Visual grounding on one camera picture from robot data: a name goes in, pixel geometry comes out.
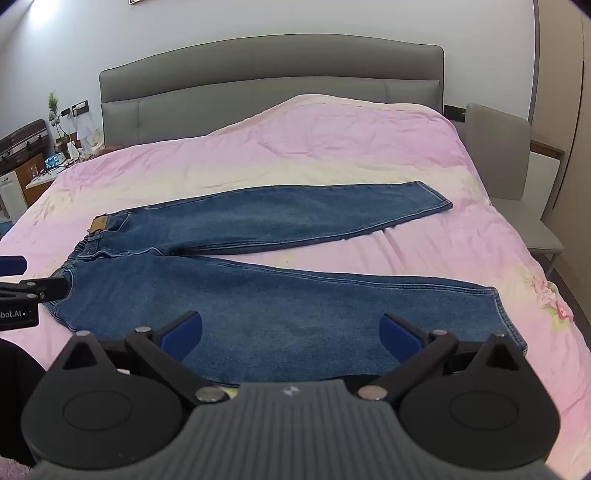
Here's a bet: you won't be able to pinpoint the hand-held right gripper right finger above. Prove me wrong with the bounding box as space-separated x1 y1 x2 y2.
356 312 537 404

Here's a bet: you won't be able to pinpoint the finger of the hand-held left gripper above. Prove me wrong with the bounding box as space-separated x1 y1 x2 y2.
0 275 70 306
0 255 27 277

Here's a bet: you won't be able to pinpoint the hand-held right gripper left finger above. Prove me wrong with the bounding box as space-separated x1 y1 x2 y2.
47 310 230 405

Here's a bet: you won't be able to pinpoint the blue denim pants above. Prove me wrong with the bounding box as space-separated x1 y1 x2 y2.
50 180 528 387

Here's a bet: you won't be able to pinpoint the dark cloth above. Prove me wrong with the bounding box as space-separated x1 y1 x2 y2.
0 338 49 467

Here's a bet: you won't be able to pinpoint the wooden cabinet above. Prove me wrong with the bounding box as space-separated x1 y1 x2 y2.
16 154 45 206

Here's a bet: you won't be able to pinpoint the pink patterned cloth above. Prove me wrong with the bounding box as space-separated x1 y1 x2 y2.
0 456 31 480

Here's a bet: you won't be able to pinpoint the small green plant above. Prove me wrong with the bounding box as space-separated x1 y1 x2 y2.
46 91 64 126

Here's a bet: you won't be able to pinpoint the grey chair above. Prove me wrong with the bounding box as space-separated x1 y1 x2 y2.
464 102 565 278

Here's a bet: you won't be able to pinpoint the pink floral duvet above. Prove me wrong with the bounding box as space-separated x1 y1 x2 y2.
0 93 591 480

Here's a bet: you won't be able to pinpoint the grey upholstered headboard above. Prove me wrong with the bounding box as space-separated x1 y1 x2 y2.
99 33 446 149

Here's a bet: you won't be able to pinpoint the beige wardrobe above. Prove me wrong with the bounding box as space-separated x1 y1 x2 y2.
530 0 591 282

